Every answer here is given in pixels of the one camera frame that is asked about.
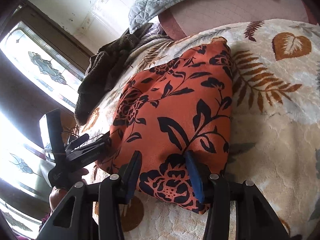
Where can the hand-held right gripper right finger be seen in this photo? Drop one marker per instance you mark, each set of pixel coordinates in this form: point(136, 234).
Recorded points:
point(195, 177)

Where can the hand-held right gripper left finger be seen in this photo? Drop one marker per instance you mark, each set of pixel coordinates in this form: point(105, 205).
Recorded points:
point(132, 175)

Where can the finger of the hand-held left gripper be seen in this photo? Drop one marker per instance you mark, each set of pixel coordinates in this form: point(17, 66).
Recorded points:
point(80, 140)
point(95, 148)

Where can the orange floral garment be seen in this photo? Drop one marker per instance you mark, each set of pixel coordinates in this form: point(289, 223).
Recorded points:
point(175, 100)

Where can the person's left hand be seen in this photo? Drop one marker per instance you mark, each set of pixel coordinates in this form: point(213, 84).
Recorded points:
point(58, 197)

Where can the wooden door with leaded glass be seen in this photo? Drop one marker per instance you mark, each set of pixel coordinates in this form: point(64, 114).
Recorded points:
point(20, 160)
point(37, 55)

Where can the leaf print blanket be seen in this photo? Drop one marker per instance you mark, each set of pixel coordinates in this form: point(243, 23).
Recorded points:
point(262, 142)

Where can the brown fleece blanket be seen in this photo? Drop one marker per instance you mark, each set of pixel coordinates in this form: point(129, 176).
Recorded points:
point(105, 62)

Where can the purple patterned cloth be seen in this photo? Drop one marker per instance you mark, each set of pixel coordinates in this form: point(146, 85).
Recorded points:
point(152, 31)

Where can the pink mattress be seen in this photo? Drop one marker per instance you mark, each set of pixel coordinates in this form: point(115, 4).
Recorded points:
point(225, 10)

